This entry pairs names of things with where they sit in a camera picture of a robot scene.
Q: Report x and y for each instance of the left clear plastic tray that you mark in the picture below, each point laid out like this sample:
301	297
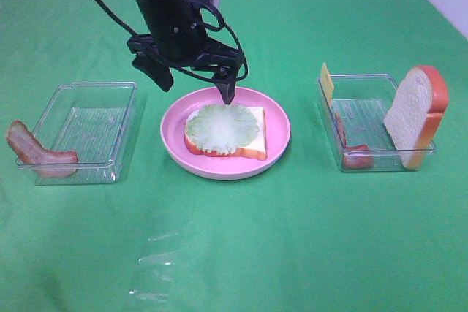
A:
98	121

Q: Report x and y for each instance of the bacon strip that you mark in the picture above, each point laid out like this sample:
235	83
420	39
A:
30	151
355	157

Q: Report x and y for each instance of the green lettuce leaf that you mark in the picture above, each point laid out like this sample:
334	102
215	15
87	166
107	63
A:
221	127

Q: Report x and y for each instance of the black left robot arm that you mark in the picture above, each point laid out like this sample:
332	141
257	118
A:
164	17

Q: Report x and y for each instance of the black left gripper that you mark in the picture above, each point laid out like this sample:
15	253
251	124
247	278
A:
192	52

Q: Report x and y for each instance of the clear plastic tray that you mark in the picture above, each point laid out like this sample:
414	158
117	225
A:
362	100
98	121

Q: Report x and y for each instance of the green tablecloth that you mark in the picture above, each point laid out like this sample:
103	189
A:
302	236

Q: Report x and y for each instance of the pink round plate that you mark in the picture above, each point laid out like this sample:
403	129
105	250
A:
225	142

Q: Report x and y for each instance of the yellow cheese slice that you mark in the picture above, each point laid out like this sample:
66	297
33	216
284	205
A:
326	83

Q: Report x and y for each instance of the clear plastic film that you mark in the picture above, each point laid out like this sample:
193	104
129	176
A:
155	267

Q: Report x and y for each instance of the bread slice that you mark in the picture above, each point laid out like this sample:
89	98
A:
414	117
256	144

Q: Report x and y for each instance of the right clear plastic tray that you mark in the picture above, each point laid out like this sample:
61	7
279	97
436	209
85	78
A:
362	100

